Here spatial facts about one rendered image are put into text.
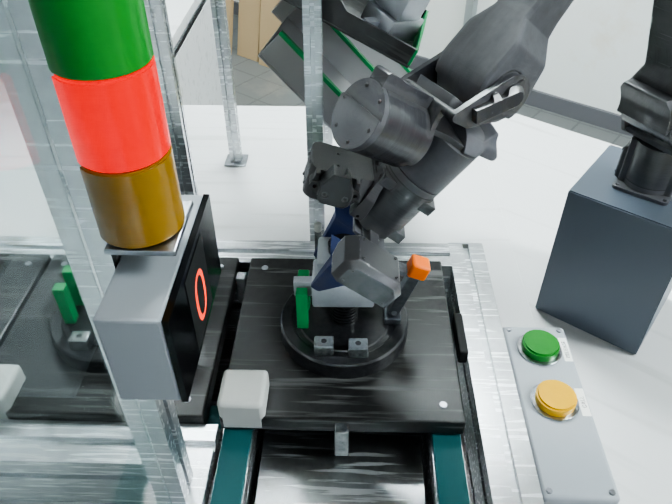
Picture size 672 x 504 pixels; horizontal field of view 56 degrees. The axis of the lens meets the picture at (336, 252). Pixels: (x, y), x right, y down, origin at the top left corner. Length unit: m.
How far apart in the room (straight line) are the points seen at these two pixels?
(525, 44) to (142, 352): 0.36
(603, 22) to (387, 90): 2.75
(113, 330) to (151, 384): 0.05
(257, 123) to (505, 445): 0.88
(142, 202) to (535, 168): 0.96
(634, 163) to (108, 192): 0.62
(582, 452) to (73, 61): 0.54
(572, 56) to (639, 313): 2.52
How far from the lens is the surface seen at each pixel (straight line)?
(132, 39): 0.32
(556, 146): 1.31
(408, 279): 0.65
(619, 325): 0.89
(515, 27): 0.54
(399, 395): 0.65
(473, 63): 0.53
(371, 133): 0.47
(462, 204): 1.10
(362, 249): 0.53
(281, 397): 0.65
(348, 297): 0.64
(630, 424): 0.84
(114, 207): 0.35
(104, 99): 0.32
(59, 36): 0.31
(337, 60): 0.90
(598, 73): 3.28
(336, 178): 0.52
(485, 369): 0.70
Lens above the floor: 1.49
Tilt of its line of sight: 40 degrees down
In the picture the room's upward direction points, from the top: straight up
